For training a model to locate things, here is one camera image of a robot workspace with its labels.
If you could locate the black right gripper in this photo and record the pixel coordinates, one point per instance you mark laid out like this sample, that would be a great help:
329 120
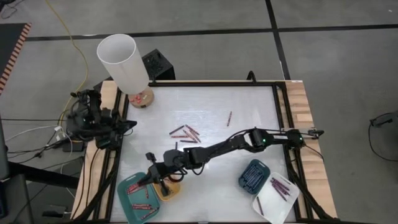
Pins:
171 163

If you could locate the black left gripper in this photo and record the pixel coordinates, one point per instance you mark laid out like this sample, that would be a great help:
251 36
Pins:
110 137

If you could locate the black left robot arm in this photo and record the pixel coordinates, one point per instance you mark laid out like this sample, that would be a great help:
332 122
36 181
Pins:
87 124

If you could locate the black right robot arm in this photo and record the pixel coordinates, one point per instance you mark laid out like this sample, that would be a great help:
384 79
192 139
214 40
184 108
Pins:
236 144

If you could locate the yellow plastic basket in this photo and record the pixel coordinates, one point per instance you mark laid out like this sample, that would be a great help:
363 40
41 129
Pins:
175 189

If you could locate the wooden lamp base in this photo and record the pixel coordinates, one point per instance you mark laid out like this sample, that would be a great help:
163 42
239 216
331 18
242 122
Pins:
147 101

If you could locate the teal plastic tray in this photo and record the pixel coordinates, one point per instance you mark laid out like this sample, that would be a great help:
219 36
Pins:
127 202

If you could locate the wooden table side plank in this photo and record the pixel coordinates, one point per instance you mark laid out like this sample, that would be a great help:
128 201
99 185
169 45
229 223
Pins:
105 93
301 105

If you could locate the black power adapter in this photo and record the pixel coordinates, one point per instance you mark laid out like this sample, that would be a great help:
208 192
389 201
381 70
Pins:
73 147

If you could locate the white lamp shade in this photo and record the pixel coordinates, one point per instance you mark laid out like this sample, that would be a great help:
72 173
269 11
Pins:
124 65

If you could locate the blue plastic basket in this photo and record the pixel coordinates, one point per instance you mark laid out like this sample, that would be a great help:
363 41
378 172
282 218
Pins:
243 183

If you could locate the white plastic basket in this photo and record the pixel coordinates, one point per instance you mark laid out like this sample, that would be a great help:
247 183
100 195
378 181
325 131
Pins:
280 211

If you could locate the black equipment stand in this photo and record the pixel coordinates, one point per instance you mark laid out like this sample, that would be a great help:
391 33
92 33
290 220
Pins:
15 199

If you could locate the black orange-striped floor mat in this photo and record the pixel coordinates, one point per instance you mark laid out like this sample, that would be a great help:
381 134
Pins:
9 40

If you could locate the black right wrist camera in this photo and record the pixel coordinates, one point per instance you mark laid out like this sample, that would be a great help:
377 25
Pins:
150 157

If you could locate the black frame leg bracket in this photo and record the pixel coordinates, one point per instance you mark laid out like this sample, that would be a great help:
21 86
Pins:
158 67

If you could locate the black table frame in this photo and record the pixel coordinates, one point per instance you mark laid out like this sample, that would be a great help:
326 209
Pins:
217 84

